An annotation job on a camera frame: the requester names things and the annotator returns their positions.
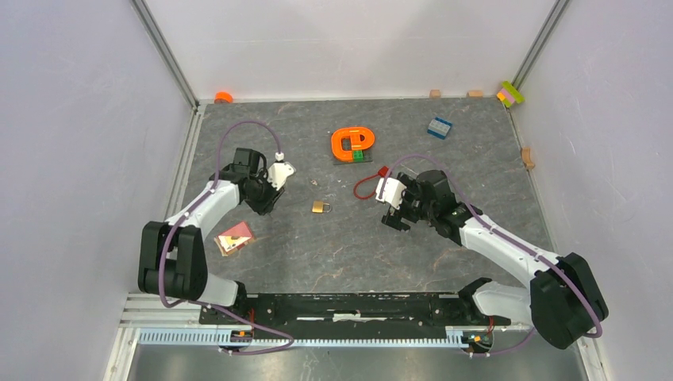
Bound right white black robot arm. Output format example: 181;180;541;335
375;170;609;349

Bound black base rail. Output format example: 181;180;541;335
233;292;511;341

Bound light blue toothed strip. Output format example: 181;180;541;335
137;329;463;348

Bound multicolour toy brick stack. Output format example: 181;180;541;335
496;81;525;109

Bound blue toy brick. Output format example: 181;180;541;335
426;117;453;140

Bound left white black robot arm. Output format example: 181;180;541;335
137;148;296;324

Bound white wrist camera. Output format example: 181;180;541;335
267;161;296;191
375;178;406;210

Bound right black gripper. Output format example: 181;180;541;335
381;172;436;234

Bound orange round cap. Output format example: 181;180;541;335
213;91;233;104

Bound red key with cord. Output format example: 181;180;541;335
352;166;390;202

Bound green toy brick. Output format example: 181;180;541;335
352;150;363;162

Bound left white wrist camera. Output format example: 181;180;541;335
267;161;296;191

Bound dark flat base plate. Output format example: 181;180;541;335
333;156;373;165

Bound brass padlock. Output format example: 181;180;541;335
311;200;333;214

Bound curved wooden block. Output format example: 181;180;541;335
521;147;536;171

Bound red wooden box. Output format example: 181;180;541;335
213;221;255;256

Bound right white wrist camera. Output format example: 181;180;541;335
375;178;406;210

